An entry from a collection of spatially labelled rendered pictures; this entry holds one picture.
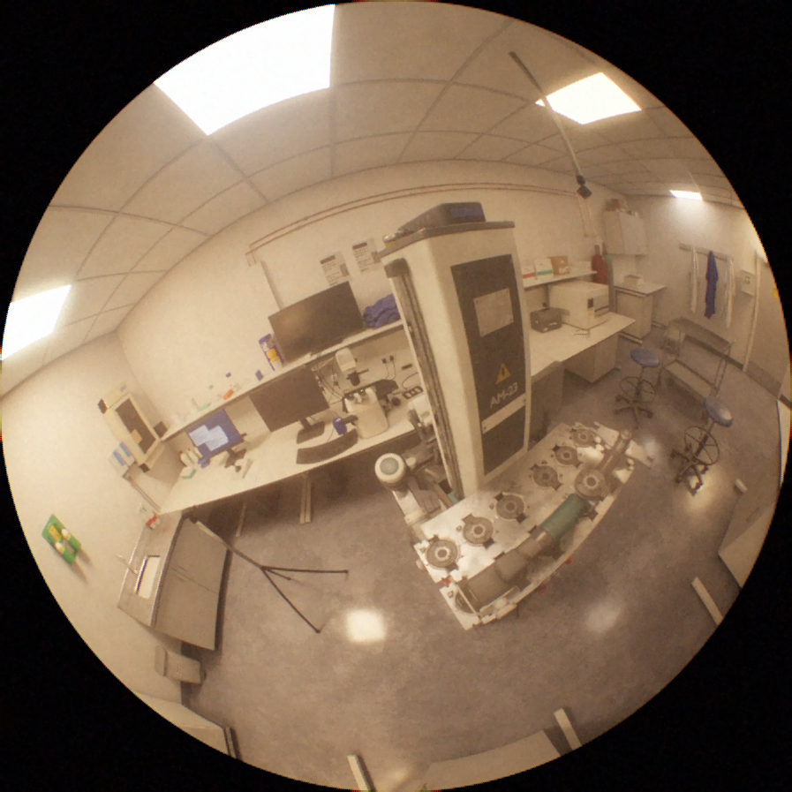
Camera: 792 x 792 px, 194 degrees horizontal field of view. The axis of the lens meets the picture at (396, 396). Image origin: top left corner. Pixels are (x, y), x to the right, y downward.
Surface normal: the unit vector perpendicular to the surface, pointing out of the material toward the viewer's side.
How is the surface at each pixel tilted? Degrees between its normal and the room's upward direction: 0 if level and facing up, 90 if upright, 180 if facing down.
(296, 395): 86
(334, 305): 86
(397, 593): 0
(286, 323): 86
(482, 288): 90
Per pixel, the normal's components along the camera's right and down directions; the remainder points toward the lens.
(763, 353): -0.93, 0.37
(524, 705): -0.30, -0.81
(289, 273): 0.22, 0.44
